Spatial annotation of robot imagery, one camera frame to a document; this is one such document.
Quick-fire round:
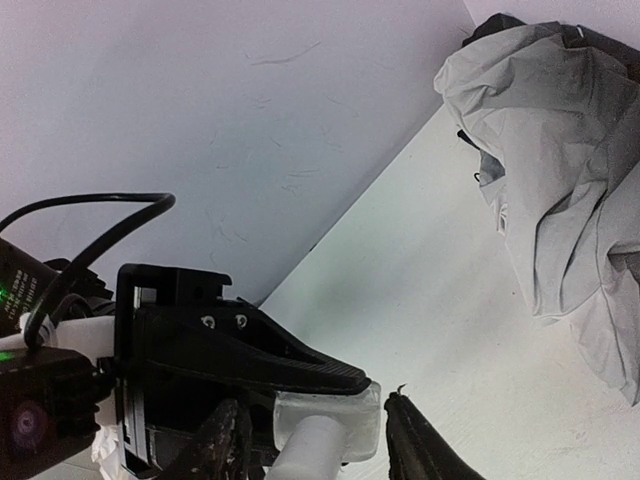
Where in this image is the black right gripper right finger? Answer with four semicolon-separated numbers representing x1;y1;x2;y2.
384;386;484;480

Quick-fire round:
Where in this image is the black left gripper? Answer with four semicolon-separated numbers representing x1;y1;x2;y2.
115;264;371;475

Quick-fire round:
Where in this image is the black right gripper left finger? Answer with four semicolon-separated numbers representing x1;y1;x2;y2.
172;399;252;479

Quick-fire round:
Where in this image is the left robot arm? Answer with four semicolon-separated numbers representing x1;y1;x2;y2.
1;243;380;479

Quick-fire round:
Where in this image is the grey and black jacket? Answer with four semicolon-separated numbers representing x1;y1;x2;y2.
434;13;639;404

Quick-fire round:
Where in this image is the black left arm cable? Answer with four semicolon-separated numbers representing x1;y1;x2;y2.
0;192;177;351

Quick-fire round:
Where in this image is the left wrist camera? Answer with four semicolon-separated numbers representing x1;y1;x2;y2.
1;316;116;479

